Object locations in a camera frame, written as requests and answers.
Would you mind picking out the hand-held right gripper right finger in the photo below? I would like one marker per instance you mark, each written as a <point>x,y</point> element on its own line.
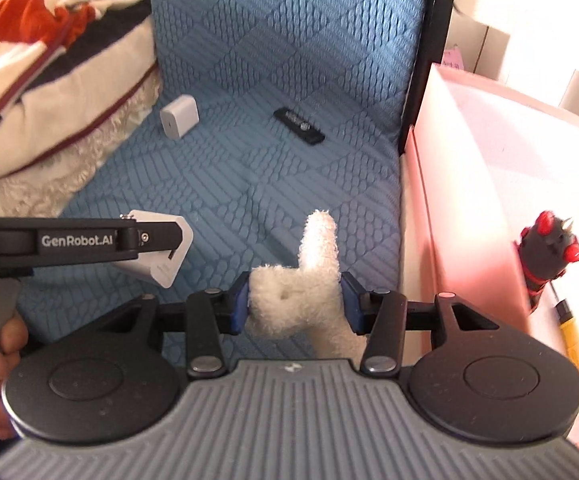
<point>350,305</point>

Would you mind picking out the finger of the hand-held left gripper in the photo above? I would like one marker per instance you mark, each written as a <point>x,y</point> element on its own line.
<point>162,240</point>

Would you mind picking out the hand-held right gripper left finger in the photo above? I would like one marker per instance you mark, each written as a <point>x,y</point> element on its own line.
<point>240,305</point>

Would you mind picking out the white fluffy plush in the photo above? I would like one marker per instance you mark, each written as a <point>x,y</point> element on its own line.
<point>279,305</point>

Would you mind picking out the pink box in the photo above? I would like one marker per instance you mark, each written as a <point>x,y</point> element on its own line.
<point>469,210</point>

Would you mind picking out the red black toy robot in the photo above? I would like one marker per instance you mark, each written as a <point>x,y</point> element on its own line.
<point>544,260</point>

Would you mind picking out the cream lace bedsheet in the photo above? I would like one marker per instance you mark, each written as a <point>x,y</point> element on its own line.
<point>69,170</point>

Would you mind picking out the white charger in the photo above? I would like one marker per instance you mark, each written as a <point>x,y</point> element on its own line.
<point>178,116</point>

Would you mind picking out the red white striped blanket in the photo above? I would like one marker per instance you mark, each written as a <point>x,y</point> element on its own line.
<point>19,85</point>

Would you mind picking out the black flat stick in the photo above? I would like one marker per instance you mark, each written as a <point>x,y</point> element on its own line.
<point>299,126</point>

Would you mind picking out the blue quilted mat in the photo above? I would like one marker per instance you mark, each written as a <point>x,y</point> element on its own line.
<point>269,60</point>

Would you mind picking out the pink card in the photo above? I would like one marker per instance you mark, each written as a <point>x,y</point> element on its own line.
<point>453,57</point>

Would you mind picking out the brown cardboard box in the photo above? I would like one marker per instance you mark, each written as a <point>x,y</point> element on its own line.
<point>489,50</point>

